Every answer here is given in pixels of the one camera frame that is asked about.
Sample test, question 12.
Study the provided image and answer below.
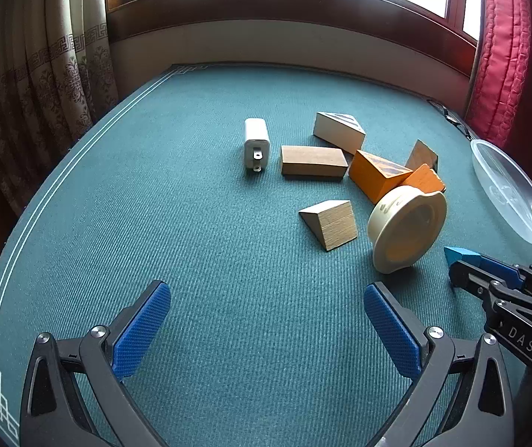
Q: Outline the large white striped wedge block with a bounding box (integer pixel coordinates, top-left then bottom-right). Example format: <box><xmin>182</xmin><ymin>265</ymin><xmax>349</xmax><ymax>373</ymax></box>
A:
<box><xmin>313</xmin><ymin>112</ymin><xmax>367</xmax><ymax>155</ymax></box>

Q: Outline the black cable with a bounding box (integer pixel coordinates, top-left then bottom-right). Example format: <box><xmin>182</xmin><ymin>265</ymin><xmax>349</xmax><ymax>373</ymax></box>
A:
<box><xmin>426</xmin><ymin>98</ymin><xmax>476</xmax><ymax>141</ymax></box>

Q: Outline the orange striped wooden block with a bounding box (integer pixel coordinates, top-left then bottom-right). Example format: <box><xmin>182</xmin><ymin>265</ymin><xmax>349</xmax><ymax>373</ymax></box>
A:
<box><xmin>401</xmin><ymin>163</ymin><xmax>446</xmax><ymax>195</ymax></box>
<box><xmin>348</xmin><ymin>149</ymin><xmax>414</xmax><ymax>204</ymax></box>

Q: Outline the brown rectangular wooden block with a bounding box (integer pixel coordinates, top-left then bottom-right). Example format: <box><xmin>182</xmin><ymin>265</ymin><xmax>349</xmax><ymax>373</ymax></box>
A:
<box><xmin>281</xmin><ymin>145</ymin><xmax>348</xmax><ymax>181</ymax></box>

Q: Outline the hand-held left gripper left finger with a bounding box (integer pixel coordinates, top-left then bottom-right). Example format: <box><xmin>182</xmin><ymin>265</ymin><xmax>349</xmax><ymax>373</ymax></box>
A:
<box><xmin>20</xmin><ymin>280</ymin><xmax>172</xmax><ymax>447</ymax></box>

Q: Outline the dark brown wooden wedge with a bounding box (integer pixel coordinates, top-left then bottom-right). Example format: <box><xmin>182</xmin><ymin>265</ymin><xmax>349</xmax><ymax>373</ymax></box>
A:
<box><xmin>404</xmin><ymin>139</ymin><xmax>439</xmax><ymax>173</ymax></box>

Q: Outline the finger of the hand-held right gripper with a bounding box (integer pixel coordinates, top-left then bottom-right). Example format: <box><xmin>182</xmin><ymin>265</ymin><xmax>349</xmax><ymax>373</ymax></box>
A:
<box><xmin>443</xmin><ymin>246</ymin><xmax>527</xmax><ymax>289</ymax></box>
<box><xmin>449</xmin><ymin>263</ymin><xmax>499</xmax><ymax>301</ymax></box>

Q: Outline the beige patterned curtain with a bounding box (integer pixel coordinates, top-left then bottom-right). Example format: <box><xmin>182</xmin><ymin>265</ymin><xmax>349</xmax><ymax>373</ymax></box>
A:
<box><xmin>0</xmin><ymin>0</ymin><xmax>120</xmax><ymax>217</ymax></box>

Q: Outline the clear plastic bowl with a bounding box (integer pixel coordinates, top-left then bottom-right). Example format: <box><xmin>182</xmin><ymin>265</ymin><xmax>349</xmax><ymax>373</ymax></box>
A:
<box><xmin>471</xmin><ymin>139</ymin><xmax>532</xmax><ymax>247</ymax></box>

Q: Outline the tan wooden wedge block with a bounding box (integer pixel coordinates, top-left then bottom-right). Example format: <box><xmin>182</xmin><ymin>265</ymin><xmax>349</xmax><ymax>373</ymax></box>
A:
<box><xmin>298</xmin><ymin>200</ymin><xmax>358</xmax><ymax>252</ymax></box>

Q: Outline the white power adapter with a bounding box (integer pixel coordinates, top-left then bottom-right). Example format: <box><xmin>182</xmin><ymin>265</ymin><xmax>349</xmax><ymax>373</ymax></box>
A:
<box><xmin>243</xmin><ymin>118</ymin><xmax>270</xmax><ymax>174</ymax></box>

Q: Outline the green felt table cover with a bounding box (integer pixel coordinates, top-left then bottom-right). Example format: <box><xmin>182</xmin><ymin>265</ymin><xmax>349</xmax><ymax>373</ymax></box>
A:
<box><xmin>0</xmin><ymin>62</ymin><xmax>532</xmax><ymax>447</ymax></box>

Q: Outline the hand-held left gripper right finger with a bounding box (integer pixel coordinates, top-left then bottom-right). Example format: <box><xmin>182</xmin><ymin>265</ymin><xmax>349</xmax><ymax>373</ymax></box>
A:
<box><xmin>363</xmin><ymin>282</ymin><xmax>515</xmax><ymax>447</ymax></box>

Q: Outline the cream round plastic lid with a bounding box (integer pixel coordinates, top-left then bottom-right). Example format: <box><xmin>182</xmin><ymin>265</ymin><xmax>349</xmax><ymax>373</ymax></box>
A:
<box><xmin>367</xmin><ymin>185</ymin><xmax>448</xmax><ymax>274</ymax></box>

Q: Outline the red quilted curtain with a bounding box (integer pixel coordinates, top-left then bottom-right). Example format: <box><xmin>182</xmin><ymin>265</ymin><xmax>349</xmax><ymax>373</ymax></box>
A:
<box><xmin>463</xmin><ymin>0</ymin><xmax>532</xmax><ymax>150</ymax></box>

